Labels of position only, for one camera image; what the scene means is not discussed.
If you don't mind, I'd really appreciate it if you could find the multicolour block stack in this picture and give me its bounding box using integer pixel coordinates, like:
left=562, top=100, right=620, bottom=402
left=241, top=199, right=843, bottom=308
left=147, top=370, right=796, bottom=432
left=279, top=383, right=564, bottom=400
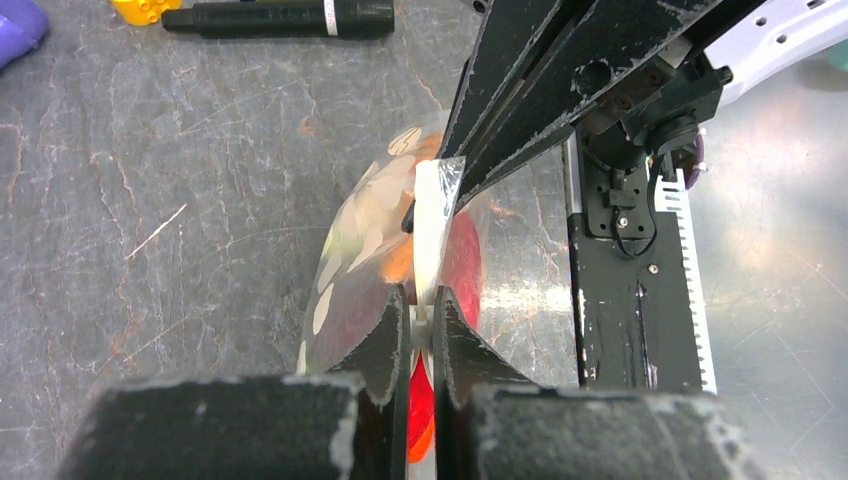
left=110, top=0, right=183, bottom=26

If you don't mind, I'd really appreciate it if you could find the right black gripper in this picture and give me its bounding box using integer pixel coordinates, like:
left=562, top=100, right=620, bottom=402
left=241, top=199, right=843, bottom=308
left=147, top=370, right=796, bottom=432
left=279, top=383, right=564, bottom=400
left=440, top=1, right=762, bottom=206

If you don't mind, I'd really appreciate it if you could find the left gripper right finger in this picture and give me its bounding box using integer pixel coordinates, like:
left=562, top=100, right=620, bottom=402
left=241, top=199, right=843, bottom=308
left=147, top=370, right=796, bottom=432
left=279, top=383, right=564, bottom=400
left=432, top=286, right=765, bottom=479

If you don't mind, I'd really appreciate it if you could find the purple toy flashlight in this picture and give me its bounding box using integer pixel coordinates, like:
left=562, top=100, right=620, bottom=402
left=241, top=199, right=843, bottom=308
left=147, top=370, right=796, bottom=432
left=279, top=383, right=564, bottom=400
left=1, top=0, right=49, bottom=68

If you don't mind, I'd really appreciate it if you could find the black marker pen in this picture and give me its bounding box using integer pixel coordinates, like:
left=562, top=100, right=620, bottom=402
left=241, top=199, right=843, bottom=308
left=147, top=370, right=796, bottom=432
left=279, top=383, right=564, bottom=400
left=161, top=0, right=395, bottom=40

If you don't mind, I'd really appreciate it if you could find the red toy chili pepper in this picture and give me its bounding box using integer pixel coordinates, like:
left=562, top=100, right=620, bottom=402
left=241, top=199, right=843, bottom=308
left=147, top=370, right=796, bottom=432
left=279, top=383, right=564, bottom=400
left=407, top=352, right=435, bottom=464

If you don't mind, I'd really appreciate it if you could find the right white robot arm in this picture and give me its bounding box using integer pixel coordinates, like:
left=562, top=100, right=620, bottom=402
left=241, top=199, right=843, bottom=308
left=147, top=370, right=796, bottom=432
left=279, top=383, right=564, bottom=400
left=440, top=1, right=847, bottom=205

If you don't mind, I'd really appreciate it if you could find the clear polka dot zip bag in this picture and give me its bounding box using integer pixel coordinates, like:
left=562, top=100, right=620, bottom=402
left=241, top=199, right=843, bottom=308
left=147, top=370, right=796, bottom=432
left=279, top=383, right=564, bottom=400
left=296, top=110, right=449, bottom=374

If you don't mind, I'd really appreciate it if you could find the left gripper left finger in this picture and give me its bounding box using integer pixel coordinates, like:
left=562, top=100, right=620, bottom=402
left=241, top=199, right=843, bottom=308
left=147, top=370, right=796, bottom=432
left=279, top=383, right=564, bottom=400
left=57, top=285, right=411, bottom=479

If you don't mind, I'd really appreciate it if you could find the red toy tomato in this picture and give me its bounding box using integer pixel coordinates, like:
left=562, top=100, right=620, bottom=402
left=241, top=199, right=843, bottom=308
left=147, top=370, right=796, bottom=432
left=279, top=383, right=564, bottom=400
left=442, top=212, right=482, bottom=329

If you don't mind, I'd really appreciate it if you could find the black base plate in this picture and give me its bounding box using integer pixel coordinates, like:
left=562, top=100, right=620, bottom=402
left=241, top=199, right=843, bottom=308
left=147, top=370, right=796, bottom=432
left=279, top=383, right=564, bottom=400
left=563, top=134, right=717, bottom=393

